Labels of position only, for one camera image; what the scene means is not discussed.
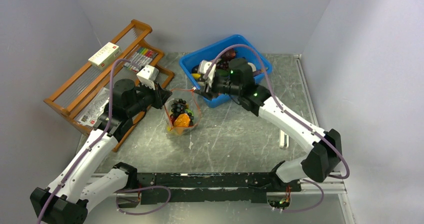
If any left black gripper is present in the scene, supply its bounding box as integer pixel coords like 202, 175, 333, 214
127, 78, 172, 117

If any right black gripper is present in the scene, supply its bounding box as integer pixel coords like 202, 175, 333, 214
192, 75, 242, 101

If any dark grape bunch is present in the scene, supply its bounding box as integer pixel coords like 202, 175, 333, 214
169, 98, 195, 127

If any clear zip bag red zipper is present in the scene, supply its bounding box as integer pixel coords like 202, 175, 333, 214
164, 88, 202, 136

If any yellow banana bunch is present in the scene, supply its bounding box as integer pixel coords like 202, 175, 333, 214
166, 124, 191, 136

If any green bumpy fruit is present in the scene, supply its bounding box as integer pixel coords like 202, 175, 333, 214
184, 109, 194, 116

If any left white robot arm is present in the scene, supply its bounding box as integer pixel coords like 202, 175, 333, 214
30, 79, 172, 224

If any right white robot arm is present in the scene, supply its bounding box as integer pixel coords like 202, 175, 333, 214
196, 58, 342, 191

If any cut brown white mushroom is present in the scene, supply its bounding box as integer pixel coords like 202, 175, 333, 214
247, 62, 257, 72

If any blue plastic bin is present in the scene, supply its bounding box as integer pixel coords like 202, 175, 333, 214
179, 34, 273, 108

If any red grape bunch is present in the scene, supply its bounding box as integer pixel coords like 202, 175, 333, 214
216, 60, 229, 71

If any dark red fruit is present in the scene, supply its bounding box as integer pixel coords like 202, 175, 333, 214
220, 48, 237, 61

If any single yellow banana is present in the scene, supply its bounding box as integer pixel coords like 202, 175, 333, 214
191, 73, 202, 81

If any coloured marker pack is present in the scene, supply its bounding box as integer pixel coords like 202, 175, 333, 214
123, 47, 158, 73

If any purple eggplant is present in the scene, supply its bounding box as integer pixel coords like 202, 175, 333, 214
191, 65, 199, 74

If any wooden rack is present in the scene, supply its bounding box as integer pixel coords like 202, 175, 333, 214
44, 19, 175, 136

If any packaged ruler set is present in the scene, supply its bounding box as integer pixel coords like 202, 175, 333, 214
75, 87, 110, 127

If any white red box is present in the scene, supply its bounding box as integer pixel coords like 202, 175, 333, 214
88, 42, 121, 71

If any small white plastic block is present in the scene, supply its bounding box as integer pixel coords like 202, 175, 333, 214
279, 130, 290, 150

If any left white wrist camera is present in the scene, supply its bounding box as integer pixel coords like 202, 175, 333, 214
136, 65, 159, 90

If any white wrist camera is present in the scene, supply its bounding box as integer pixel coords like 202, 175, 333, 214
198, 60, 216, 87
136, 65, 159, 90

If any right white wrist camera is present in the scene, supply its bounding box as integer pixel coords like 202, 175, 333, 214
198, 60, 216, 87

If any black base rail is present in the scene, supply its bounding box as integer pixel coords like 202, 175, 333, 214
113, 162, 301, 205

